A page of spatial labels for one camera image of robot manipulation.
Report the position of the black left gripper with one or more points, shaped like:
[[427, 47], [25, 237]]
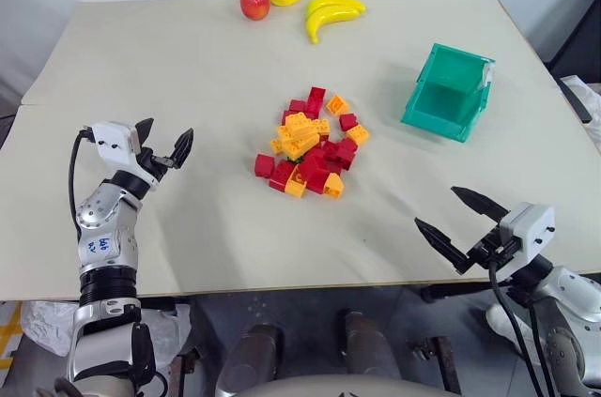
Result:
[[151, 163]]

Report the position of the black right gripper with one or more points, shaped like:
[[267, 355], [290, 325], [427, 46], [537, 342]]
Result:
[[488, 249]]

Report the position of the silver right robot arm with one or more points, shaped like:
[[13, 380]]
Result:
[[574, 294]]

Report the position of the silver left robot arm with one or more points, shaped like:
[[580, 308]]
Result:
[[103, 216]]

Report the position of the teal plastic bin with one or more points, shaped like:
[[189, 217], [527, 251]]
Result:
[[441, 102]]

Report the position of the white rounded object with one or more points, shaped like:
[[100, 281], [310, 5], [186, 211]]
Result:
[[500, 322]]

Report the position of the black table clamp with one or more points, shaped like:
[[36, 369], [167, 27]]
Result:
[[425, 349]]

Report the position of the dark green toy brick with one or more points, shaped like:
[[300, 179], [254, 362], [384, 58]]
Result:
[[296, 160]]

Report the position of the red toy apple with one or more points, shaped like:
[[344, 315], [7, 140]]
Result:
[[254, 2]]

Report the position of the white crumpled plastic bag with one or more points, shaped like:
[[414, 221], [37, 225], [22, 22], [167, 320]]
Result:
[[584, 96]]

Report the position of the grey rounded robot body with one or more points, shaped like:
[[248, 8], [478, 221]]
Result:
[[338, 388]]

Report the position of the yellow toy banana bunch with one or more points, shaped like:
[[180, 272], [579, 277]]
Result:
[[328, 10]]

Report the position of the black chair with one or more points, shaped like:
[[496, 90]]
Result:
[[580, 40]]

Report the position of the dark rounded shape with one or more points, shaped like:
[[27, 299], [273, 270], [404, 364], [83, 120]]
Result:
[[249, 357]]

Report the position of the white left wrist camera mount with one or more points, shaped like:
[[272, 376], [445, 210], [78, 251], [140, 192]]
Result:
[[112, 140]]

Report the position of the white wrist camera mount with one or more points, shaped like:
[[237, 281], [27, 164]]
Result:
[[530, 228], [112, 140]]

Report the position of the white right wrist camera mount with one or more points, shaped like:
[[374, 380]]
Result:
[[530, 228]]

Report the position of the black table frame bar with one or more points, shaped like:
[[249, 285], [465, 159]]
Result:
[[451, 292]]

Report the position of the rusty table frame bar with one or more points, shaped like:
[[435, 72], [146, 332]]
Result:
[[180, 371], [447, 364]]

